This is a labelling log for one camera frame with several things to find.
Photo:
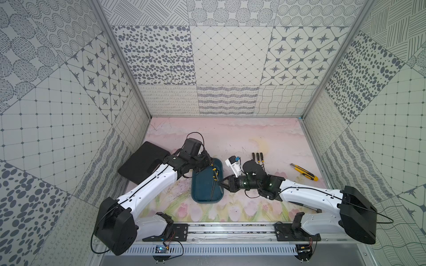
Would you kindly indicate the black box lid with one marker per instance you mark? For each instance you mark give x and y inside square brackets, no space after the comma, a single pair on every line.
[143,162]

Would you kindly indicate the perforated cable duct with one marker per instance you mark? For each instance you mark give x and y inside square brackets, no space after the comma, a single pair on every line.
[216,249]

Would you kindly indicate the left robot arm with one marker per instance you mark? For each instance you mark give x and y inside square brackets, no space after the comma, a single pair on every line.
[118,224]

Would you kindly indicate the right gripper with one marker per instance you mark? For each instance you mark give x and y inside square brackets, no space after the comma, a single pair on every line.
[231,187]

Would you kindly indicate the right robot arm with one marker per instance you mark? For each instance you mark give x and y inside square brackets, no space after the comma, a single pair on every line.
[337,211]

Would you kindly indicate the small green circuit board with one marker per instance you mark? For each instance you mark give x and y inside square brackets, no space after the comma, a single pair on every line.
[161,249]

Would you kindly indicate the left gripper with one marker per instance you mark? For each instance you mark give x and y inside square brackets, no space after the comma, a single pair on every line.
[206,161]

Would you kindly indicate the yellow utility knife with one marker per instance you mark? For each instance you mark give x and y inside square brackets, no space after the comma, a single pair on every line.
[304,172]

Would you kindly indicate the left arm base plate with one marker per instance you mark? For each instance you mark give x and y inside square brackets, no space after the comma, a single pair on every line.
[174,232]

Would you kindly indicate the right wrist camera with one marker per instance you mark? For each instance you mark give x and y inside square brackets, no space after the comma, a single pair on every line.
[234,163]

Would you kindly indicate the teal plastic storage box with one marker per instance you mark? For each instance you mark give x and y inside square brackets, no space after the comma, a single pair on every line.
[202,183]

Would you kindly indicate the aluminium mounting rail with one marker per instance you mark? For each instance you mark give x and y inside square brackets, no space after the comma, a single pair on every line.
[235,232]

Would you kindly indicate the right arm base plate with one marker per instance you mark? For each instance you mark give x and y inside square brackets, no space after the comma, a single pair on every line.
[290,233]

